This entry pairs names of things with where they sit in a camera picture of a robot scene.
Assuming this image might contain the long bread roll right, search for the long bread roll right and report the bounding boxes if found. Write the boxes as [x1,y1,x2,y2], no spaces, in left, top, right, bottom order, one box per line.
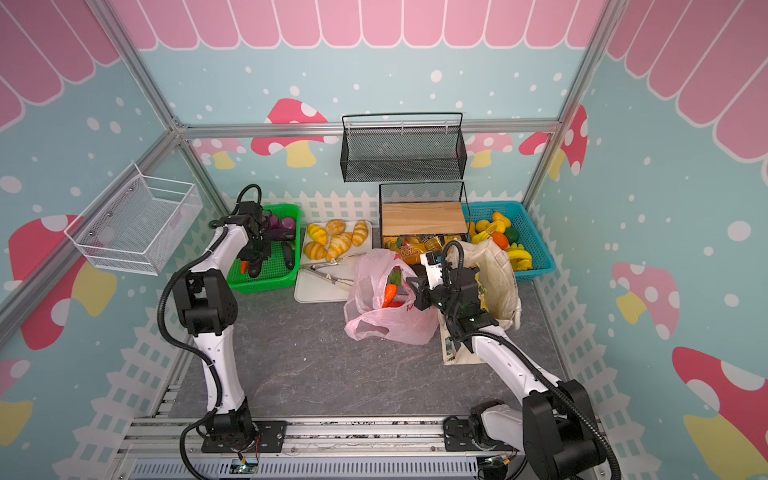
[352,220,370,247]

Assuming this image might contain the canvas tote bag leaf print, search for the canvas tote bag leaf print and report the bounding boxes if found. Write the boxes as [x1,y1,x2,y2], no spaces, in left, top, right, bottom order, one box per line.
[438,240,522,366]

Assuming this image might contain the white wire wall basket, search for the white wire wall basket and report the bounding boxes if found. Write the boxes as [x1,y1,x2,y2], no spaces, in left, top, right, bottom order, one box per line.
[64,163,203,276]

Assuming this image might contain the purple eggplant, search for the purple eggplant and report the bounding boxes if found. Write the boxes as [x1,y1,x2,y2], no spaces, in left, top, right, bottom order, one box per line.
[264,228,296,242]

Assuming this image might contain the orange yellow candy bag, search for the orange yellow candy bag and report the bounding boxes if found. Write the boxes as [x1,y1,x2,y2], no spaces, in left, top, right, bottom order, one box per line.
[383,236,428,265]

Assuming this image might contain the teal plastic basket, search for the teal plastic basket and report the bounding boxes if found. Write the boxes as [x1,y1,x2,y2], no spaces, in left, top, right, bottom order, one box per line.
[463,201,555,281]

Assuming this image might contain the green plastic basket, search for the green plastic basket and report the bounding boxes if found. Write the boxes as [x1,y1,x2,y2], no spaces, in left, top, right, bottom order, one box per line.
[227,204,301,294]

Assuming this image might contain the striped bread roll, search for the striped bread roll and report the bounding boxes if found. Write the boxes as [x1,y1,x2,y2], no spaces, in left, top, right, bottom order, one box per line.
[306,224,329,246]
[326,232,353,261]

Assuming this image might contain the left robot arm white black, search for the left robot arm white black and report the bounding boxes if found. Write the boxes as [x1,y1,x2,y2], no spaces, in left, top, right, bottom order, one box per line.
[157,184,271,451]

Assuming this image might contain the striped bread roll left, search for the striped bread roll left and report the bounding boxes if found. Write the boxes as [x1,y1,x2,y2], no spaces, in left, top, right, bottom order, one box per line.
[306,224,329,246]

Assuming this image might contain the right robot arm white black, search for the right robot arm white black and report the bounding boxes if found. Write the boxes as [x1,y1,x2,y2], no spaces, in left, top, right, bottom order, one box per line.
[406,240,622,479]

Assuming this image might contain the striped bread roll middle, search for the striped bread roll middle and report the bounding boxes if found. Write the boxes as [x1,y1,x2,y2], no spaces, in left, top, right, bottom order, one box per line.
[326,232,353,261]

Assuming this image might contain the metal tongs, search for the metal tongs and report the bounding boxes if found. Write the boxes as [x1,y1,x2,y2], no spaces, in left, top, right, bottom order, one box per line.
[299,255,360,290]

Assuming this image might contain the orange fruit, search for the orange fruit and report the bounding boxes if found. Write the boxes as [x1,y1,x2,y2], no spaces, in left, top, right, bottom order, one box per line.
[491,232,510,250]

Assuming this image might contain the bread roll front left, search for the bread roll front left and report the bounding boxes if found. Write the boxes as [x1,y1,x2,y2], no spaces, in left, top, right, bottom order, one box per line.
[303,241,328,261]

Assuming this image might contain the black mesh wall basket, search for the black mesh wall basket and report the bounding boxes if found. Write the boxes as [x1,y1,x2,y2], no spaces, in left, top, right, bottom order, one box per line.
[340,112,468,183]

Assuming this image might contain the white bread tray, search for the white bread tray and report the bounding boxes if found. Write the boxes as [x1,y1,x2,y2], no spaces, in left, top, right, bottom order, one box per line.
[294,219,373,304]

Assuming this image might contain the pink plastic grocery bag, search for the pink plastic grocery bag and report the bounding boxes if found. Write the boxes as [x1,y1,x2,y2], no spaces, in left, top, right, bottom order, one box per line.
[344,249,438,346]

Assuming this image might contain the round bread roll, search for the round bread roll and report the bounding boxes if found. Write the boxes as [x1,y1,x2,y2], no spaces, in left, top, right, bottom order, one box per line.
[325,219,346,236]

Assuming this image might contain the yellow banana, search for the yellow banana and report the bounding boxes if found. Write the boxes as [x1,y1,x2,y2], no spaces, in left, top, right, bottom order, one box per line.
[506,243,533,272]

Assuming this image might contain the black wire shelf rack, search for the black wire shelf rack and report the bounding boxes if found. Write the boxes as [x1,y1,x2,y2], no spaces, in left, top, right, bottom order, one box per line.
[379,181,469,252]

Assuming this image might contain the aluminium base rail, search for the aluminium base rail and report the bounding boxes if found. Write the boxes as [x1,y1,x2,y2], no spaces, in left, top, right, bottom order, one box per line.
[106,416,534,479]

